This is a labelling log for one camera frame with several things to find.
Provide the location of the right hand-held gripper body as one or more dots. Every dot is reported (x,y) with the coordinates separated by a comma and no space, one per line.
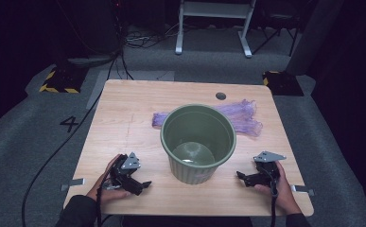
(265,175)

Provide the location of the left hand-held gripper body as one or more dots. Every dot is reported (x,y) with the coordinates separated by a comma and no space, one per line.
(124,176)

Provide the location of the purple plastic trash bag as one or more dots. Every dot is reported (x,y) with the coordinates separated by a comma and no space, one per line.
(244,116)

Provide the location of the green plastic trash bin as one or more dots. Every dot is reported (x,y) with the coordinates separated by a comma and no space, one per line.
(183,126)

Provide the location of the person's left hand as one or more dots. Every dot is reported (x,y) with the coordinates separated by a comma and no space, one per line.
(106,195)

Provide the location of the person's right hand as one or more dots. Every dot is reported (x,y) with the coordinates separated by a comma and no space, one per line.
(286,195)

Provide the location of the person's dark trousers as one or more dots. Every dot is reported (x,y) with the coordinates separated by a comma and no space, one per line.
(187,221)

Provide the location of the round table grommet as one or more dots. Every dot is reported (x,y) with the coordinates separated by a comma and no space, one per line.
(221,96)

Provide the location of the black yellow striped base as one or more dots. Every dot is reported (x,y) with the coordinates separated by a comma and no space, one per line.
(283,83)
(64,80)

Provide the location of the black tripod legs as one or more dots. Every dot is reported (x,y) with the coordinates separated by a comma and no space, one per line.
(278,31)

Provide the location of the grey curtain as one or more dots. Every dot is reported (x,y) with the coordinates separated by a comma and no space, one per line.
(313,34)

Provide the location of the white metal stand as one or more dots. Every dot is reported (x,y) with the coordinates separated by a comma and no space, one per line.
(215,9)

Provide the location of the grey metal table bracket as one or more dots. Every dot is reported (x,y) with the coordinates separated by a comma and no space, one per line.
(75,182)
(303,189)

